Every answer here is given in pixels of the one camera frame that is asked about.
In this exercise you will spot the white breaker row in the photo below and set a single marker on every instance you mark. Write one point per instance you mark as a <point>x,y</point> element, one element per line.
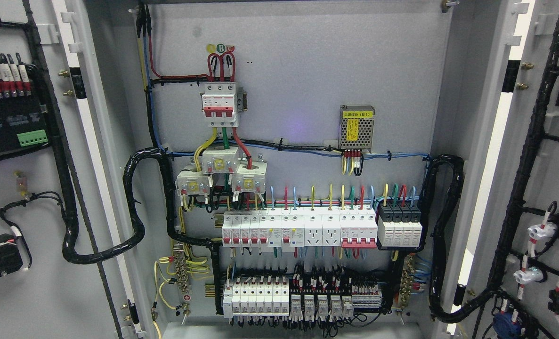
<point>257,296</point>
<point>263,229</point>

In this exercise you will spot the black meter rear housing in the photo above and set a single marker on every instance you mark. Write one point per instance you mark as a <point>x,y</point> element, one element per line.
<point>22,123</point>

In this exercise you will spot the white breaker row upper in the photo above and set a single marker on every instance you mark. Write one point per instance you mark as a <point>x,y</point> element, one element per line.
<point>263,229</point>

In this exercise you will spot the grey cabinet door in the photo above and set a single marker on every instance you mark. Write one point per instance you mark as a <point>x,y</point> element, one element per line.
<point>55,299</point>
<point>496,114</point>

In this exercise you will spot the grey terminal block strip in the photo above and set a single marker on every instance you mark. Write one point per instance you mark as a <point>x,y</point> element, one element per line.
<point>367,296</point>

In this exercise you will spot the white current transformers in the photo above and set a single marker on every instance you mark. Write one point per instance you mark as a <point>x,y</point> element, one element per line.
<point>222,167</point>

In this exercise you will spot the main red handled breaker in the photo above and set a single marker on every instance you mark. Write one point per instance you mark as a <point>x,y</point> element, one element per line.
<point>220,104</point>

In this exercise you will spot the red handled circuit breaker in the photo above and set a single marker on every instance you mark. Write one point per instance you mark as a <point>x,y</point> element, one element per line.
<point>358,229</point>

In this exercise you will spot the brass terminal bar right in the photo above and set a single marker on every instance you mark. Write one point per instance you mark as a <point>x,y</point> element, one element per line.
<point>407,280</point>

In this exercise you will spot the black white surge protector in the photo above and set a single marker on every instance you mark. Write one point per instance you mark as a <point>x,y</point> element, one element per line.
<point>399,227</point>

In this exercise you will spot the brass ground terminal bar left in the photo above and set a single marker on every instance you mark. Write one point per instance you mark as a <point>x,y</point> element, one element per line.
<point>182,270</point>

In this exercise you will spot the white socket modules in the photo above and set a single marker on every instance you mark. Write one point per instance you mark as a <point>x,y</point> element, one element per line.
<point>322,227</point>

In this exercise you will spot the perforated metal power supply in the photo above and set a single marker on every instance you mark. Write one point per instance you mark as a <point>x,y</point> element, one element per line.
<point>356,127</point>

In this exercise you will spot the white breaker row lower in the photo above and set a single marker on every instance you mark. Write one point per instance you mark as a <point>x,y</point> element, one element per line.
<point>257,296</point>

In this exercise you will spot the relay row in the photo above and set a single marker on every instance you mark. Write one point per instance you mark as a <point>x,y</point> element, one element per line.
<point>320,299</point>

